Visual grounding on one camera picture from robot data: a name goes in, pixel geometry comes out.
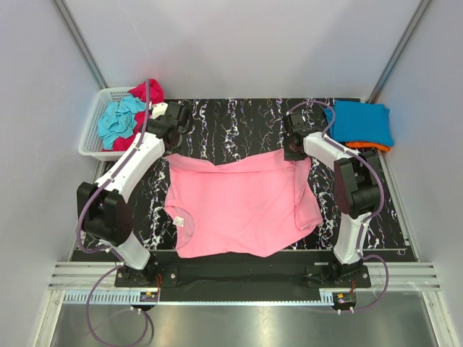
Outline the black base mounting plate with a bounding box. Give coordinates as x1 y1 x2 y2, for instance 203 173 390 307
114 263 370 288

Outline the aluminium frame rail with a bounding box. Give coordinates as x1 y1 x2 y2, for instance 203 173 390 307
48 262 441 291

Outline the light blue t shirt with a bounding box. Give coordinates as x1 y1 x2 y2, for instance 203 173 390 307
98 95 145 151

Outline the red t shirt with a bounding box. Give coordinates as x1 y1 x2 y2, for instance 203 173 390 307
101 78 165 152

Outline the folded orange t shirt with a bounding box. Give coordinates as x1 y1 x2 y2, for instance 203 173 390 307
345 141 391 153

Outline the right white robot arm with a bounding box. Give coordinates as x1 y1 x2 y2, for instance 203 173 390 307
283 112 384 286

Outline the pink t shirt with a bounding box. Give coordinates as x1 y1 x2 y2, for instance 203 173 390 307
165 150 323 258

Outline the folded teal t shirt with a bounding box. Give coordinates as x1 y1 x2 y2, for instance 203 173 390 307
329 100 394 147

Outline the white plastic basket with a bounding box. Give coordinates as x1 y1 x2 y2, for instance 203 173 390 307
78 87 133 161

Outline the white slotted cable duct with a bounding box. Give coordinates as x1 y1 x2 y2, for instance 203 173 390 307
64 290 334 307

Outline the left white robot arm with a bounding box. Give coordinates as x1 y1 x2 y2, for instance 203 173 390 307
76 102 192 286

